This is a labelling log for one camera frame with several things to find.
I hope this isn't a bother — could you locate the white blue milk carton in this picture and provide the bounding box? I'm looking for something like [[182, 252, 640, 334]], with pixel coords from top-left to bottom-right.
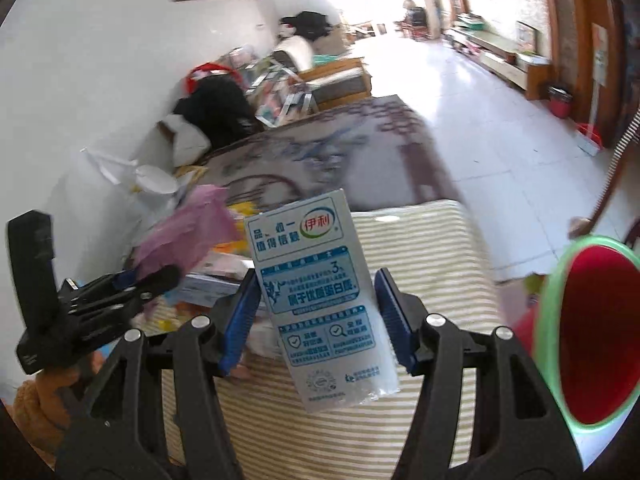
[[245, 190, 400, 413]]

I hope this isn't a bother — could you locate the left hand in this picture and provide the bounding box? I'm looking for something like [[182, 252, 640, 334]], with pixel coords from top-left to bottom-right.
[[6, 364, 80, 469]]

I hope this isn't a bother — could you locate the red bin green rim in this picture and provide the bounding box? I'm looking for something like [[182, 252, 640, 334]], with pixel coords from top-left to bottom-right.
[[513, 235, 640, 430]]

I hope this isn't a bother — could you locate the white desk fan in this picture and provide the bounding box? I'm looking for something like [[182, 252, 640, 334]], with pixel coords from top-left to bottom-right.
[[81, 148, 180, 209]]

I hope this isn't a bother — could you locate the striped beige table mat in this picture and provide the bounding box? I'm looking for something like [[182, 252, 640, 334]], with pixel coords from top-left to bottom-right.
[[144, 199, 507, 468]]

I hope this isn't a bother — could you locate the black bag on sofa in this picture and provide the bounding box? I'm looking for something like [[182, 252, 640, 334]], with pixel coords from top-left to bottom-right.
[[174, 76, 262, 151]]

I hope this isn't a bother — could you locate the small red waste bin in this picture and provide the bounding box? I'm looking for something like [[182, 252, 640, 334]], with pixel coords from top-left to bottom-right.
[[548, 84, 573, 119]]

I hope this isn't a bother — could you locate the wooden tv cabinet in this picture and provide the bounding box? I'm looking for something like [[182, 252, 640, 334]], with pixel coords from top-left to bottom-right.
[[444, 27, 552, 101]]

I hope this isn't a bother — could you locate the wooden armchair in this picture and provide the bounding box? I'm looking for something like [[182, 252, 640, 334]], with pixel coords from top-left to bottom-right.
[[271, 36, 372, 110]]

